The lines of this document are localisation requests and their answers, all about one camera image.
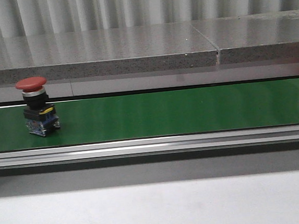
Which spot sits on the grey stone slab right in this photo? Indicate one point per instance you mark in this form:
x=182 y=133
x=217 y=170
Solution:
x=253 y=38

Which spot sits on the green conveyor belt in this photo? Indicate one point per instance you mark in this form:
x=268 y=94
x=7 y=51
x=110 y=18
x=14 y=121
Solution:
x=206 y=109

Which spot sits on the red mushroom push button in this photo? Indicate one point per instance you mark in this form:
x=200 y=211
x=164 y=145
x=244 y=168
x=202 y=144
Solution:
x=40 y=116

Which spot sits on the white pleated curtain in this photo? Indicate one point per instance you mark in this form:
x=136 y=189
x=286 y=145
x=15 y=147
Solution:
x=34 y=17

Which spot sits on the aluminium conveyor side rail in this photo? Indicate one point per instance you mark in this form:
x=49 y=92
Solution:
x=148 y=146

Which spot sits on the white panel below slabs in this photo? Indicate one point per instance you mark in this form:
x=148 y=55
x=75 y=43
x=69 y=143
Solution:
x=174 y=78

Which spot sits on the grey stone slab left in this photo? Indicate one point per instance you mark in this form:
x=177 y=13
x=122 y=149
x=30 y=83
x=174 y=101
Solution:
x=86 y=54

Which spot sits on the grey stone slab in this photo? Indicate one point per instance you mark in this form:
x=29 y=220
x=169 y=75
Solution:
x=253 y=38
x=86 y=54

